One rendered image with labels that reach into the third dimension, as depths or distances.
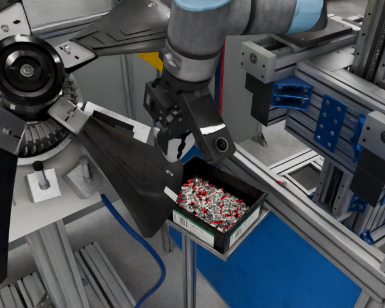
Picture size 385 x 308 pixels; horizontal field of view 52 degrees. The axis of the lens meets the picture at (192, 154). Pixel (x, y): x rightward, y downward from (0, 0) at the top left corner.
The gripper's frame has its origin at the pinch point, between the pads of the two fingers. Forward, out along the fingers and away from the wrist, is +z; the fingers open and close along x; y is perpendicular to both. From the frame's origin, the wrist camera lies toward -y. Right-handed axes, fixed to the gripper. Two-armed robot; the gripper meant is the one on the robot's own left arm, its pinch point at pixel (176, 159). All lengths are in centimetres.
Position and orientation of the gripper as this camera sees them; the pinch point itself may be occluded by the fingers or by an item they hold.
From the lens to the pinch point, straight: 70.2
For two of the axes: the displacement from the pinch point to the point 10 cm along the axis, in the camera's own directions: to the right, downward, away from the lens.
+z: -1.8, 5.9, 7.9
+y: -5.6, -7.2, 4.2
